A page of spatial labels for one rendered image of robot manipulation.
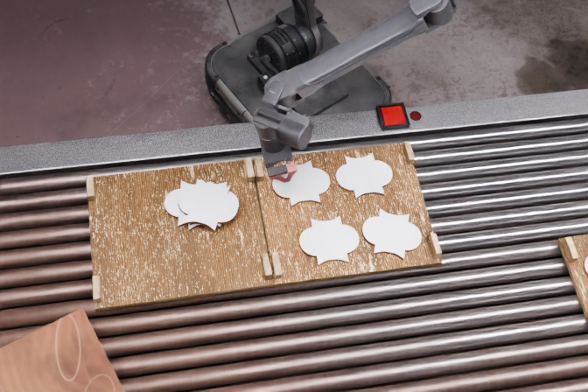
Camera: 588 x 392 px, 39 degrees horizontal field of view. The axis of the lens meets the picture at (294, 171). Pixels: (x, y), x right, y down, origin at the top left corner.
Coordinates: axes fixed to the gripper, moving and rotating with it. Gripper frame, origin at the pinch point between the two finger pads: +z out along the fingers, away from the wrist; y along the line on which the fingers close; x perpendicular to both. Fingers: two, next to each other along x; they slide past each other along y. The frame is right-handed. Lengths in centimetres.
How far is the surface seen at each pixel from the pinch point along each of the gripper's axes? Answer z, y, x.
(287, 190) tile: 10.9, -1.1, 1.0
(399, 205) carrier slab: 18.8, -9.2, -24.9
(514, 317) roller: 27, -42, -43
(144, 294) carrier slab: 3.5, -22.3, 37.9
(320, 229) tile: 12.7, -13.2, -4.5
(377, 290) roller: 18.6, -29.9, -13.8
